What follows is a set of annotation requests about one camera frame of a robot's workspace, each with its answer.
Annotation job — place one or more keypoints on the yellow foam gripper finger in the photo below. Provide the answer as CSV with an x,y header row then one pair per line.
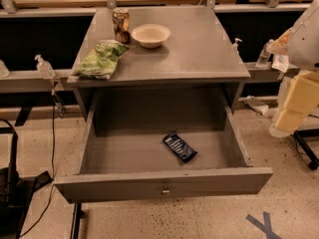
x,y
303,94
288,121

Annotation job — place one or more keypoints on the dark blue rxbar wrapper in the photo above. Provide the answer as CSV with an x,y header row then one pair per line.
x,y
179,147

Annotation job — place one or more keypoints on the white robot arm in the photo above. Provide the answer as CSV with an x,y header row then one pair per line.
x,y
301,44

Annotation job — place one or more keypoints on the grey cabinet counter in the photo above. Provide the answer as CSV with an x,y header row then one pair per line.
x,y
198,50

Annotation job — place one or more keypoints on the open grey top drawer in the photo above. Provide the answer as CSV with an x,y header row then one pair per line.
x,y
122,156

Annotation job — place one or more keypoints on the black bar under drawer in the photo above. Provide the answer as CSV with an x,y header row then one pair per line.
x,y
77,214

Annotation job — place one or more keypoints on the black metal leg right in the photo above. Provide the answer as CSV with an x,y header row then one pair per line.
x,y
300,136

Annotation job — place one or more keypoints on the white wipe packet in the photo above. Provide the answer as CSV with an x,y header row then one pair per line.
x,y
280,63

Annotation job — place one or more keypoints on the clear water bottle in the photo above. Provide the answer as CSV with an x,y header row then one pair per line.
x,y
264,55

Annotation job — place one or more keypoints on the small sanitizer pump bottle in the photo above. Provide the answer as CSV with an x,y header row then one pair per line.
x,y
235,45

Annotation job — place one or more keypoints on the blue tape cross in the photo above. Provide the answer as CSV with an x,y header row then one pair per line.
x,y
265,225

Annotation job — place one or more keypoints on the white paper bowl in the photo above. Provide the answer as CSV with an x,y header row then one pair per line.
x,y
150,35

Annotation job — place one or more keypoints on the green chip bag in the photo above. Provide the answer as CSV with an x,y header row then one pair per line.
x,y
101,62

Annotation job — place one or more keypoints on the brown drink can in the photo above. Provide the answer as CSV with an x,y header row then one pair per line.
x,y
121,25

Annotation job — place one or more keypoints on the left sanitizer pump bottle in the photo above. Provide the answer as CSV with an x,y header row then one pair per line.
x,y
44,68

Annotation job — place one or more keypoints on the black stand base left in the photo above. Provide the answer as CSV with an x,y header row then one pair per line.
x,y
15,192

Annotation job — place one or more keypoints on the clear bottle far left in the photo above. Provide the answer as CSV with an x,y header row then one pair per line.
x,y
4,72

